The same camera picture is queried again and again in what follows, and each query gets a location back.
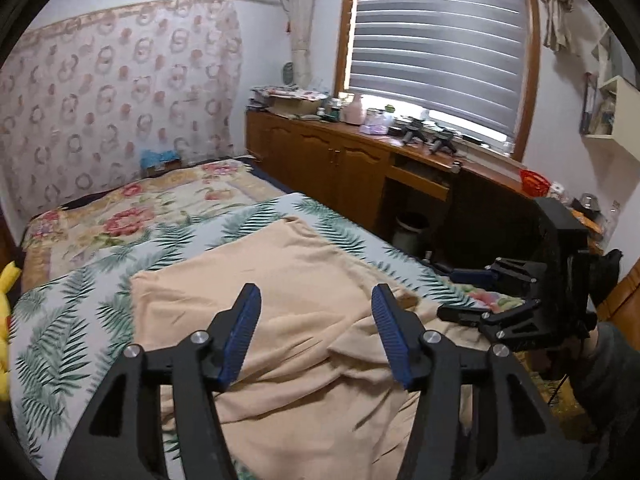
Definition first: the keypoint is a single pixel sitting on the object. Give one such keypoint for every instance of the blue crumpled bag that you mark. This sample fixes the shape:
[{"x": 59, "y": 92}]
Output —
[{"x": 159, "y": 161}]

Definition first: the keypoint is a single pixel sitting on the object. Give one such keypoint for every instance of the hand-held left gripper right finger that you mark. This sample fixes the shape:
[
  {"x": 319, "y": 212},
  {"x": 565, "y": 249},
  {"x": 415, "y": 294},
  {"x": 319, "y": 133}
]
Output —
[{"x": 392, "y": 332}]

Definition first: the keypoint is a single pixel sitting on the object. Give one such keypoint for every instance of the yellow plush toy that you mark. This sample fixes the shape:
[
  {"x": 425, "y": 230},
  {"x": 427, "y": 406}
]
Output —
[{"x": 4, "y": 340}]

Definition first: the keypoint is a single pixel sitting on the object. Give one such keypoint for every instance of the dark trash bin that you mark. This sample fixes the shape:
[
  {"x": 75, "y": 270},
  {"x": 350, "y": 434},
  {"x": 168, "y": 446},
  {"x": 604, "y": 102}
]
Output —
[{"x": 410, "y": 235}]

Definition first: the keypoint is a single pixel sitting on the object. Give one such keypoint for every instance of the wooden cabinet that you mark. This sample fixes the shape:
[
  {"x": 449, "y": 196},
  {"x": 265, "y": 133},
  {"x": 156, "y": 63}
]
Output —
[{"x": 320, "y": 160}]

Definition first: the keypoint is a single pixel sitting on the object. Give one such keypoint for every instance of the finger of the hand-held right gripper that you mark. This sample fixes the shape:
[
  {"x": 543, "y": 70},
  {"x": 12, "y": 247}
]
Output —
[
  {"x": 480, "y": 276},
  {"x": 465, "y": 314}
]

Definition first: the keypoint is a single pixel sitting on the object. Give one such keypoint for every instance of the leaf print blanket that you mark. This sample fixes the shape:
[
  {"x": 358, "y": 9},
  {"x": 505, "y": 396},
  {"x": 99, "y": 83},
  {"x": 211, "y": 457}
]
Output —
[{"x": 75, "y": 320}]

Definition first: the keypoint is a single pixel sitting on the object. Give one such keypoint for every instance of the cardboard box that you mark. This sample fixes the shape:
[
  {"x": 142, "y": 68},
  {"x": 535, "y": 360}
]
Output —
[{"x": 295, "y": 106}]

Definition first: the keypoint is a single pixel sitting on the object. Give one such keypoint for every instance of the floral quilt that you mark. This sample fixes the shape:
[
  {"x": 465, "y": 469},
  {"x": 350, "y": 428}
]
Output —
[{"x": 150, "y": 210}]

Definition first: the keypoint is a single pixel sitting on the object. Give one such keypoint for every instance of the beige printed t-shirt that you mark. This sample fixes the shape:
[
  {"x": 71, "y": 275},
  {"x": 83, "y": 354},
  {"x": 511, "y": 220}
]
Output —
[{"x": 300, "y": 285}]

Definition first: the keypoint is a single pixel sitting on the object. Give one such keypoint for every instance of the red basket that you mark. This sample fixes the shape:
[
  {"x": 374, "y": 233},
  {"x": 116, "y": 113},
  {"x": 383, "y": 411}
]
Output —
[{"x": 534, "y": 182}]

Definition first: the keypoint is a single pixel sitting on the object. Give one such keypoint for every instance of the clear plastic container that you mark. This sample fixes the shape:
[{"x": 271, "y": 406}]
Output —
[{"x": 378, "y": 121}]

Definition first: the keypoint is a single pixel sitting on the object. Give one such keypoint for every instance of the person's right forearm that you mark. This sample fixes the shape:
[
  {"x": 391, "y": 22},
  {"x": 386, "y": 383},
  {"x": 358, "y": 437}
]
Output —
[{"x": 610, "y": 375}]

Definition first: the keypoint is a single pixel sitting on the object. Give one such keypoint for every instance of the white wall shelf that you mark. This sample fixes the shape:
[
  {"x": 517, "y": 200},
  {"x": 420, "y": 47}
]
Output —
[{"x": 622, "y": 110}]

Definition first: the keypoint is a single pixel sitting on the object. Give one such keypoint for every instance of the hanging beige cloth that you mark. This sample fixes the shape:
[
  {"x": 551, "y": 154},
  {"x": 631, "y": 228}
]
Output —
[{"x": 555, "y": 10}]

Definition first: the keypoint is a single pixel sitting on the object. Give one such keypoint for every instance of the pink jug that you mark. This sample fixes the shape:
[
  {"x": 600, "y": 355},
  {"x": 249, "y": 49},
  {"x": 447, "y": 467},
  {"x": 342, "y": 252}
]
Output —
[{"x": 352, "y": 110}]

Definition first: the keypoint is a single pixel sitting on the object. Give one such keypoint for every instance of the grey window blind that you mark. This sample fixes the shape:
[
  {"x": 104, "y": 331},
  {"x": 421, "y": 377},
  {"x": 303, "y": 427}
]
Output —
[{"x": 440, "y": 35}]

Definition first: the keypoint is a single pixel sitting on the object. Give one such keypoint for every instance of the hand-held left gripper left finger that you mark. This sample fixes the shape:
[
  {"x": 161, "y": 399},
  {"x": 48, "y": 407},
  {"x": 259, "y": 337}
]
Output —
[{"x": 245, "y": 330}]

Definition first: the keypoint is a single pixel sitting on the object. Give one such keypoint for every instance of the black chair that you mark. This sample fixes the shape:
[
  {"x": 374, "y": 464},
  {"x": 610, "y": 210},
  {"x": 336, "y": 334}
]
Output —
[{"x": 480, "y": 220}]

